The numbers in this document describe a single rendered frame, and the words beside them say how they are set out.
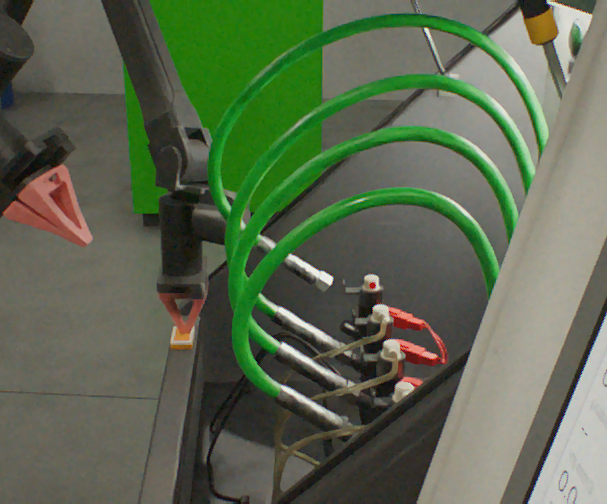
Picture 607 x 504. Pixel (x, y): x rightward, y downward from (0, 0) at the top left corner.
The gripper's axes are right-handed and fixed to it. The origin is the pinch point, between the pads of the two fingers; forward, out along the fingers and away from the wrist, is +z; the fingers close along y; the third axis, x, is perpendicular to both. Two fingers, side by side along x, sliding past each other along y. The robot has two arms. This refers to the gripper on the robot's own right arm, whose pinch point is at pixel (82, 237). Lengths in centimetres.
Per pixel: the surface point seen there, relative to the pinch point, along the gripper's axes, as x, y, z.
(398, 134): 2.2, 28.9, 12.8
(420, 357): 8.1, 13.5, 32.4
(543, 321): -24.0, 34.2, 23.8
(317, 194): 47, 3, 17
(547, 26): -11.6, 44.4, 12.3
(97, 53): 628, -269, -139
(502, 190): 4.6, 31.9, 23.0
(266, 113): 333, -93, 0
